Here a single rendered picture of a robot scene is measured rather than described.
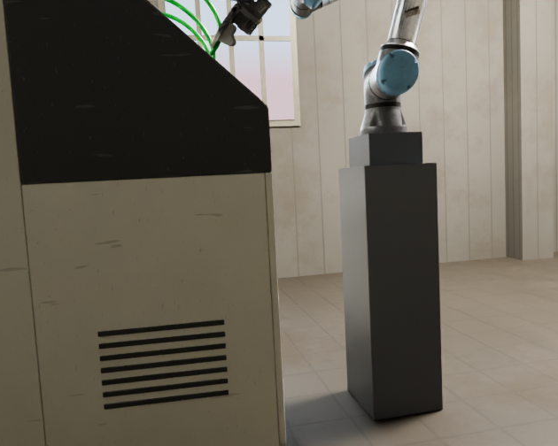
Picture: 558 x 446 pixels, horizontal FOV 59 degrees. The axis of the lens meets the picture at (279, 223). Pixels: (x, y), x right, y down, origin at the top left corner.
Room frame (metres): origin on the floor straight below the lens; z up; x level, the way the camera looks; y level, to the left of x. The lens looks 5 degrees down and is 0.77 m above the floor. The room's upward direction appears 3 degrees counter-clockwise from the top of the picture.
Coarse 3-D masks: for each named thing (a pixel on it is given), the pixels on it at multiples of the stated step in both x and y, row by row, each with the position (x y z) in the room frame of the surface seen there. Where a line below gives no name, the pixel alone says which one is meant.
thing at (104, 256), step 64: (64, 192) 1.14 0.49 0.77; (128, 192) 1.16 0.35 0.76; (192, 192) 1.19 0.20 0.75; (256, 192) 1.21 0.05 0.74; (64, 256) 1.14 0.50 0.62; (128, 256) 1.16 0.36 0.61; (192, 256) 1.18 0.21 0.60; (256, 256) 1.21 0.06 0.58; (64, 320) 1.14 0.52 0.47; (128, 320) 1.16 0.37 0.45; (192, 320) 1.18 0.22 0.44; (256, 320) 1.21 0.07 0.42; (64, 384) 1.13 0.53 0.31; (128, 384) 1.16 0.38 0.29; (192, 384) 1.18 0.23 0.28; (256, 384) 1.21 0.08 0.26
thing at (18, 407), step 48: (0, 0) 1.12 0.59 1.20; (0, 48) 1.12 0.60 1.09; (0, 96) 1.12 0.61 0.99; (0, 144) 1.12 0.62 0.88; (0, 192) 1.12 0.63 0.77; (0, 240) 1.12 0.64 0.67; (0, 288) 1.11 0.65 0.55; (0, 336) 1.11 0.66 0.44; (0, 384) 1.11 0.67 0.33; (0, 432) 1.11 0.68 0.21
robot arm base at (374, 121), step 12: (372, 108) 1.59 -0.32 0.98; (384, 108) 1.57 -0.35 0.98; (396, 108) 1.58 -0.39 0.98; (372, 120) 1.58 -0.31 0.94; (384, 120) 1.56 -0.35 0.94; (396, 120) 1.56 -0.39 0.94; (360, 132) 1.62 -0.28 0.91; (372, 132) 1.57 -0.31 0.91; (384, 132) 1.55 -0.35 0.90; (396, 132) 1.56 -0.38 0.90
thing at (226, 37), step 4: (232, 24) 1.50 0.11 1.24; (228, 28) 1.51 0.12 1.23; (232, 28) 1.51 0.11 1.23; (216, 32) 1.50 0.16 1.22; (224, 32) 1.51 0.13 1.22; (228, 32) 1.51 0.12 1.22; (232, 32) 1.51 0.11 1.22; (216, 36) 1.51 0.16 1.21; (220, 36) 1.51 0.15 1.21; (224, 36) 1.51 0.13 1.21; (228, 36) 1.51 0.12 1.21; (212, 40) 1.52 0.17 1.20; (216, 40) 1.51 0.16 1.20; (220, 40) 1.51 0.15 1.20; (224, 40) 1.51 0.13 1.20; (228, 40) 1.51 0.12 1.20; (232, 40) 1.51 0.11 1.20; (212, 44) 1.52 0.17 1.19; (228, 44) 1.51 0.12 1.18; (232, 44) 1.52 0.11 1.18
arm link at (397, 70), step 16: (400, 0) 1.47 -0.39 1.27; (416, 0) 1.45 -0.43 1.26; (400, 16) 1.46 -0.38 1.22; (416, 16) 1.45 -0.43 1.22; (400, 32) 1.45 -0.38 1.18; (416, 32) 1.46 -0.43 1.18; (384, 48) 1.46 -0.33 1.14; (400, 48) 1.43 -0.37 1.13; (416, 48) 1.46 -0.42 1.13; (384, 64) 1.42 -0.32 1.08; (400, 64) 1.42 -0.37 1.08; (416, 64) 1.42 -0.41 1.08; (384, 80) 1.43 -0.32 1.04; (400, 80) 1.43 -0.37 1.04; (384, 96) 1.53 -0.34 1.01
